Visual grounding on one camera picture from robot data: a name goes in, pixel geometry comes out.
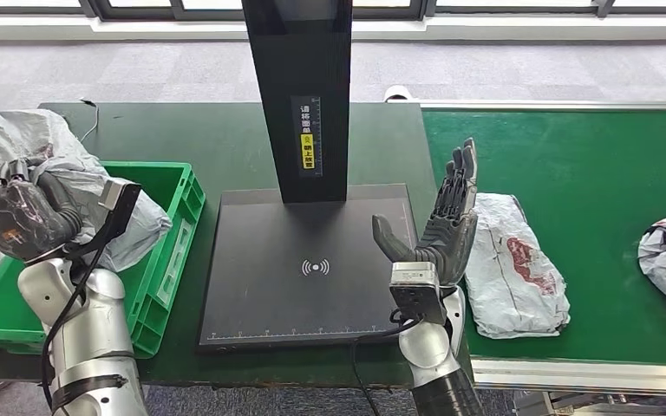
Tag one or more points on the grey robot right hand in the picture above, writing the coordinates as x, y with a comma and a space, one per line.
451, 241

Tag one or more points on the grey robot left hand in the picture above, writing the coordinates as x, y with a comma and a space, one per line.
17, 218

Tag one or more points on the grey parcel bag red print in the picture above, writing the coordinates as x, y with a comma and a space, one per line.
505, 287

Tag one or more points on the plain grey parcel bag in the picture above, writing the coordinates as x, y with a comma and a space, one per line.
51, 138

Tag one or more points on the green conveyor belt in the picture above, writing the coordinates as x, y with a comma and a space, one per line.
568, 161

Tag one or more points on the black inbound scanner machine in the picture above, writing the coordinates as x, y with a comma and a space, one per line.
310, 310

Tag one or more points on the yellow black instruction label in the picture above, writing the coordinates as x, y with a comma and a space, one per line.
307, 150

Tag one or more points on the green plastic crate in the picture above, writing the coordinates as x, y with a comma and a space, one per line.
149, 327

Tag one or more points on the dark green table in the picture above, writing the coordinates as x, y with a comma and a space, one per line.
195, 132

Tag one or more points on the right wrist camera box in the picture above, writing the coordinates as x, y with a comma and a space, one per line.
416, 287

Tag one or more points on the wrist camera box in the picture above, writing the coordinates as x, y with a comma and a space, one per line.
114, 195
416, 287

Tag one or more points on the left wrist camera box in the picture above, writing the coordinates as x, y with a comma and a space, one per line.
114, 195

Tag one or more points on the dark window frame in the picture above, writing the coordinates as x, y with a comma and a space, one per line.
137, 10

